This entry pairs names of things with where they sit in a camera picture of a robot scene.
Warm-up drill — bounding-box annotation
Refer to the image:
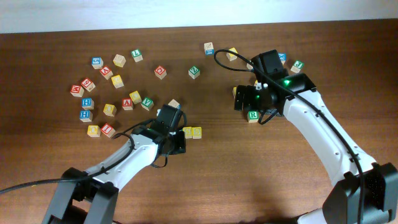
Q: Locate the yellow S block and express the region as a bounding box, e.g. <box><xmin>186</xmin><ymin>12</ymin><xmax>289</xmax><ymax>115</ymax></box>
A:
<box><xmin>182</xmin><ymin>126</ymin><xmax>193</xmax><ymax>139</ymax></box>
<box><xmin>192</xmin><ymin>127</ymin><xmax>202</xmax><ymax>139</ymax></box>

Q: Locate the blue P block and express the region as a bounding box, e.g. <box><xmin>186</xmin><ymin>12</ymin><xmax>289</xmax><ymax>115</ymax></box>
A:
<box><xmin>168</xmin><ymin>99</ymin><xmax>181</xmax><ymax>109</ymax></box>

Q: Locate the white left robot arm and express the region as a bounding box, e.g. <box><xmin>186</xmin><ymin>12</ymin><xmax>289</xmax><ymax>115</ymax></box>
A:
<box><xmin>43</xmin><ymin>105</ymin><xmax>187</xmax><ymax>224</ymax></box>

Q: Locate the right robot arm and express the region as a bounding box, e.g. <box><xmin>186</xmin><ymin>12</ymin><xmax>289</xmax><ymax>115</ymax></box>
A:
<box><xmin>234</xmin><ymin>50</ymin><xmax>397</xmax><ymax>223</ymax></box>

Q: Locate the green R block right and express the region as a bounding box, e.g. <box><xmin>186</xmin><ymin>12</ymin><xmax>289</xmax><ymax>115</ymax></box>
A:
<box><xmin>247</xmin><ymin>111</ymin><xmax>259</xmax><ymax>123</ymax></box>

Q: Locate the blue D block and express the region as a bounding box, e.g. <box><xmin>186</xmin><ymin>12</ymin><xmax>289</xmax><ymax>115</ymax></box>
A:
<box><xmin>246</xmin><ymin>63</ymin><xmax>253</xmax><ymax>70</ymax></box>

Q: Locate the yellow E block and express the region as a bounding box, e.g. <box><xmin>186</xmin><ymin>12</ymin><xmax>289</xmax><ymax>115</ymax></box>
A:
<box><xmin>233</xmin><ymin>86</ymin><xmax>237</xmax><ymax>98</ymax></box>

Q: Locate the blue X block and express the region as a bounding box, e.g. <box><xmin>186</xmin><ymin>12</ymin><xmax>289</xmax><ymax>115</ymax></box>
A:
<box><xmin>278</xmin><ymin>53</ymin><xmax>287</xmax><ymax>65</ymax></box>

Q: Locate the green J block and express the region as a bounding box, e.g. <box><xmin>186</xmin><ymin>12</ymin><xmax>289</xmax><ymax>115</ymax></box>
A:
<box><xmin>290</xmin><ymin>60</ymin><xmax>305</xmax><ymax>73</ymax></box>

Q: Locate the green V block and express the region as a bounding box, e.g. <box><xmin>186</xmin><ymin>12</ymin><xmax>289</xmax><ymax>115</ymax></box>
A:
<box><xmin>141</xmin><ymin>97</ymin><xmax>154</xmax><ymax>111</ymax></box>

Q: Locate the yellow M block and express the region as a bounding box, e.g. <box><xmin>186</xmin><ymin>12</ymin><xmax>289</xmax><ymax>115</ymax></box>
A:
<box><xmin>226</xmin><ymin>47</ymin><xmax>237</xmax><ymax>61</ymax></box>

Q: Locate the yellow C block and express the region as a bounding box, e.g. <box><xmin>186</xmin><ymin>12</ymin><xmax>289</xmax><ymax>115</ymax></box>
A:
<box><xmin>129</xmin><ymin>91</ymin><xmax>142</xmax><ymax>105</ymax></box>

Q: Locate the red A block lower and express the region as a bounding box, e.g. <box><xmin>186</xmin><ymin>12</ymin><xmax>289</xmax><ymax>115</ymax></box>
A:
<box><xmin>122</xmin><ymin>98</ymin><xmax>134</xmax><ymax>110</ymax></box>

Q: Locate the red a block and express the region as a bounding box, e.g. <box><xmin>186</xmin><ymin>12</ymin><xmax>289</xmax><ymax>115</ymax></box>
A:
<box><xmin>99</xmin><ymin>65</ymin><xmax>114</xmax><ymax>80</ymax></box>
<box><xmin>122</xmin><ymin>98</ymin><xmax>134</xmax><ymax>110</ymax></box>

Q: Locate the red I block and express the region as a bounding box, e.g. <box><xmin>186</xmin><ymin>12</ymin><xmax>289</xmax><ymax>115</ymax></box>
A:
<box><xmin>101</xmin><ymin>123</ymin><xmax>116</xmax><ymax>138</ymax></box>

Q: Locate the yellow O block middle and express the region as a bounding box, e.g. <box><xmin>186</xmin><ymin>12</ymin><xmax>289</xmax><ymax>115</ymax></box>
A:
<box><xmin>103</xmin><ymin>104</ymin><xmax>117</xmax><ymax>117</ymax></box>

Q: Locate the yellow o block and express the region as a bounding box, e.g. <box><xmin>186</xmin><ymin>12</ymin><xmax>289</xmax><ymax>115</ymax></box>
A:
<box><xmin>87</xmin><ymin>125</ymin><xmax>101</xmax><ymax>138</ymax></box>
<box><xmin>103</xmin><ymin>104</ymin><xmax>117</xmax><ymax>117</ymax></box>

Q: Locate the red Q block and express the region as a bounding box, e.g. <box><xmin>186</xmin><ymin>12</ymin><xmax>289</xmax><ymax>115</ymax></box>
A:
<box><xmin>154</xmin><ymin>65</ymin><xmax>167</xmax><ymax>80</ymax></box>

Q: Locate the green Z block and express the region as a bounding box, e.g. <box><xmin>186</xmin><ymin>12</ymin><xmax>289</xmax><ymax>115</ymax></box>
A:
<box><xmin>188</xmin><ymin>66</ymin><xmax>200</xmax><ymax>79</ymax></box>

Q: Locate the blue block far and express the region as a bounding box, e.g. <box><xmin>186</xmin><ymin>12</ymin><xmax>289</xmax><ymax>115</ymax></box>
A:
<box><xmin>203</xmin><ymin>42</ymin><xmax>215</xmax><ymax>55</ymax></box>

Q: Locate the yellow X block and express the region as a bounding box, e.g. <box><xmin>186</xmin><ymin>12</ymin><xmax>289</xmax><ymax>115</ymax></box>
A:
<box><xmin>111</xmin><ymin>75</ymin><xmax>124</xmax><ymax>88</ymax></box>

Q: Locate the blue H block lower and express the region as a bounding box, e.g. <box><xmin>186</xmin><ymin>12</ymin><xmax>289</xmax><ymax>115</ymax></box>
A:
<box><xmin>79</xmin><ymin>110</ymin><xmax>93</xmax><ymax>122</ymax></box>

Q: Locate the blue h block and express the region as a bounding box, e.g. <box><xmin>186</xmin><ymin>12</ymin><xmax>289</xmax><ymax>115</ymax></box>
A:
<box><xmin>81</xmin><ymin>98</ymin><xmax>95</xmax><ymax>110</ymax></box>
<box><xmin>79</xmin><ymin>110</ymin><xmax>93</xmax><ymax>122</ymax></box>

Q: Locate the blue H block upper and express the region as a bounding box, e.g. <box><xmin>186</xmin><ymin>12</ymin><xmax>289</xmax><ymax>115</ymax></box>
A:
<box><xmin>81</xmin><ymin>98</ymin><xmax>95</xmax><ymax>110</ymax></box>

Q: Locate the green L block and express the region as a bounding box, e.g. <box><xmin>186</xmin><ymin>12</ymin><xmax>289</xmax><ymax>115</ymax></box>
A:
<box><xmin>131</xmin><ymin>49</ymin><xmax>143</xmax><ymax>62</ymax></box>

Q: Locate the red A block upper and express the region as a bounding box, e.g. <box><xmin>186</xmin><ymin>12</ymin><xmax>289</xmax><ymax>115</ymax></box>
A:
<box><xmin>99</xmin><ymin>65</ymin><xmax>114</xmax><ymax>80</ymax></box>

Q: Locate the yellow 8 block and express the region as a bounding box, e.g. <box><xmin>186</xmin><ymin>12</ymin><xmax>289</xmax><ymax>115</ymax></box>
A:
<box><xmin>113</xmin><ymin>54</ymin><xmax>126</xmax><ymax>68</ymax></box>

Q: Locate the red 9 block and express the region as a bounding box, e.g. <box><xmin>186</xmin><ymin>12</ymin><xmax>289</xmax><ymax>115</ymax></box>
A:
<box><xmin>81</xmin><ymin>78</ymin><xmax>96</xmax><ymax>92</ymax></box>

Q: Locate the red M block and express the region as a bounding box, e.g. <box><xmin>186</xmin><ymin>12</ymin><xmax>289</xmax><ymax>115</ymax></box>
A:
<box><xmin>70</xmin><ymin>85</ymin><xmax>84</xmax><ymax>97</ymax></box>

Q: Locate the blue 5 block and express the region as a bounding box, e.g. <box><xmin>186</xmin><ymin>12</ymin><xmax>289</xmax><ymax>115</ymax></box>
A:
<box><xmin>91</xmin><ymin>57</ymin><xmax>104</xmax><ymax>70</ymax></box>

